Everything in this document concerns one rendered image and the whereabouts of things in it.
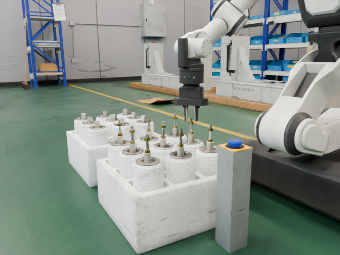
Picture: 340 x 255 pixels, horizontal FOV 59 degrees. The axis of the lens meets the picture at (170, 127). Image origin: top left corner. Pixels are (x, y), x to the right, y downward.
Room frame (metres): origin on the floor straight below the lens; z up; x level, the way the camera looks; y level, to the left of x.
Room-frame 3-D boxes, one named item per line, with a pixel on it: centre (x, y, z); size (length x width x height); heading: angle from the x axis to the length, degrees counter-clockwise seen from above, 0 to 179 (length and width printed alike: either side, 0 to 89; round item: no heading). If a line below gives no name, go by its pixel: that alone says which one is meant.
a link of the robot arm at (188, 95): (1.10, -0.08, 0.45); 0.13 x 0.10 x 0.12; 74
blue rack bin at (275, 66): (6.49, -2.36, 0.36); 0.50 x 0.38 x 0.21; 121
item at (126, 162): (0.98, 0.13, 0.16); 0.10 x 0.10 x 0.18
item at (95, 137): (1.36, 0.33, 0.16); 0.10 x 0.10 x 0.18
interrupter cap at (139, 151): (0.98, 0.13, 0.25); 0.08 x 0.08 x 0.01
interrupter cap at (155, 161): (0.88, 0.07, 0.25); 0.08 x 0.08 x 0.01
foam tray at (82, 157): (1.52, 0.29, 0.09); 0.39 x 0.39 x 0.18; 31
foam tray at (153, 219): (1.04, 0.02, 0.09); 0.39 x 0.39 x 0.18; 29
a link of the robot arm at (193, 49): (1.09, -0.08, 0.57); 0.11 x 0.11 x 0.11; 51
